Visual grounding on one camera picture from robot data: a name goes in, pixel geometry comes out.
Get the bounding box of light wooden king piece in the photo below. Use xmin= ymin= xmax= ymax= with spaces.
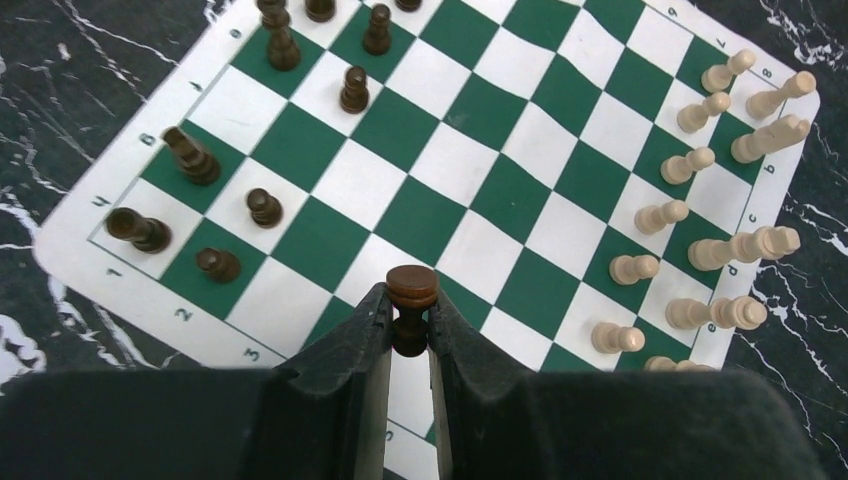
xmin=665 ymin=296 xmax=768 ymax=330

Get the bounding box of dark wooden chess piece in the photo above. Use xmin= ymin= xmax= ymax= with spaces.
xmin=304 ymin=0 xmax=336 ymax=23
xmin=105 ymin=207 xmax=171 ymax=254
xmin=162 ymin=126 xmax=221 ymax=186
xmin=395 ymin=0 xmax=422 ymax=12
xmin=255 ymin=0 xmax=301 ymax=71

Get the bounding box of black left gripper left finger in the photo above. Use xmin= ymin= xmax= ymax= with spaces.
xmin=1 ymin=283 xmax=392 ymax=479

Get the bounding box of light wooden pawn piece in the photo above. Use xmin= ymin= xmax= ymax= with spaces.
xmin=634 ymin=200 xmax=690 ymax=235
xmin=609 ymin=255 xmax=660 ymax=286
xmin=660 ymin=147 xmax=715 ymax=185

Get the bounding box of green white chess board mat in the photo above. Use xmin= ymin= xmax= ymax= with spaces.
xmin=33 ymin=0 xmax=823 ymax=480

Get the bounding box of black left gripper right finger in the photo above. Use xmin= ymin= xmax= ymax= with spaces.
xmin=428 ymin=289 xmax=825 ymax=479

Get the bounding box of light wooden chess piece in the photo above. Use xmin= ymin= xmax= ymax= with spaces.
xmin=643 ymin=356 xmax=715 ymax=371
xmin=687 ymin=226 xmax=801 ymax=271
xmin=591 ymin=322 xmax=646 ymax=354
xmin=730 ymin=114 xmax=811 ymax=164
xmin=701 ymin=49 xmax=756 ymax=93
xmin=676 ymin=91 xmax=731 ymax=133

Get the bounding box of light wooden rook piece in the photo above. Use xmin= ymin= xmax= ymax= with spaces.
xmin=746 ymin=71 xmax=817 ymax=120

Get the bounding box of dark wooden pawn piece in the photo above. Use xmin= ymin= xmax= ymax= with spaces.
xmin=195 ymin=247 xmax=241 ymax=283
xmin=245 ymin=188 xmax=283 ymax=228
xmin=339 ymin=66 xmax=370 ymax=114
xmin=386 ymin=265 xmax=439 ymax=358
xmin=362 ymin=3 xmax=391 ymax=56

